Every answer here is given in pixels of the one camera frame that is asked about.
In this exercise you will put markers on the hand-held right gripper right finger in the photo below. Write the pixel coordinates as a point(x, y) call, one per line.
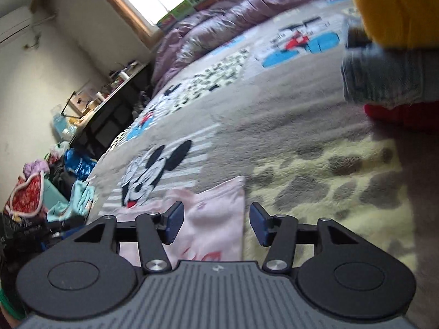
point(259, 224)

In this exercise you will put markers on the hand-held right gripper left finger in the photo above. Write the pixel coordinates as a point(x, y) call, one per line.
point(175, 222)

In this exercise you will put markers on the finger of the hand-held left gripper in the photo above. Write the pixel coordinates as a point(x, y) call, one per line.
point(65, 225)

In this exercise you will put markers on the pink printed garment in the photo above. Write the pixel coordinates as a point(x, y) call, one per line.
point(209, 209)

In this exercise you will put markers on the dark clothes heap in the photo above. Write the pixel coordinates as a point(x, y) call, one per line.
point(144, 101)

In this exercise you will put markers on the teal printed garment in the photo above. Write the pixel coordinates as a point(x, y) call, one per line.
point(77, 198)

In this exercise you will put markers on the teal box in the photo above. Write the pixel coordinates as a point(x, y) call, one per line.
point(53, 192)

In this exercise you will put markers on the red quilted cloth basket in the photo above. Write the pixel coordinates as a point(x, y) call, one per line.
point(27, 195)

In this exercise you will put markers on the blue plastic bag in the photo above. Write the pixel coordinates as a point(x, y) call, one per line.
point(79, 162)

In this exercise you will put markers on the purple cloth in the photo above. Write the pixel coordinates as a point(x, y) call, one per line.
point(34, 168)

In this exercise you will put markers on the green band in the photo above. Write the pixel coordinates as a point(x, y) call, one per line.
point(10, 306)

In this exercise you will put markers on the cartoon printed blanket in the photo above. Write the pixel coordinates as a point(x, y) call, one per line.
point(291, 137)

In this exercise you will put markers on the light blue pack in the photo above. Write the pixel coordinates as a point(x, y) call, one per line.
point(61, 125)

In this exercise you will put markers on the framed board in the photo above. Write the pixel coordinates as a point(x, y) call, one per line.
point(80, 101)

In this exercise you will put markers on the dark desk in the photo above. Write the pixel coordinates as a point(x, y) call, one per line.
point(109, 106)

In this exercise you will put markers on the red folded garment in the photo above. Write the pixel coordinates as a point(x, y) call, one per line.
point(404, 114)

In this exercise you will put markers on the blue-grey folded garment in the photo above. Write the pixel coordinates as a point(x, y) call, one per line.
point(387, 75)

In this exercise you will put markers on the purple quilt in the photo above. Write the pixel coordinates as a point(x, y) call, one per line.
point(219, 20)

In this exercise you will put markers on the white air conditioner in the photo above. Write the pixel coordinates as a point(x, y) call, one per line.
point(13, 24)

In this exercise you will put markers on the colourful alphabet foam mat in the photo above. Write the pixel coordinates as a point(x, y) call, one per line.
point(192, 3)

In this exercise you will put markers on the yellow folded sweater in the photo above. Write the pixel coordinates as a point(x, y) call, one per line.
point(398, 10)

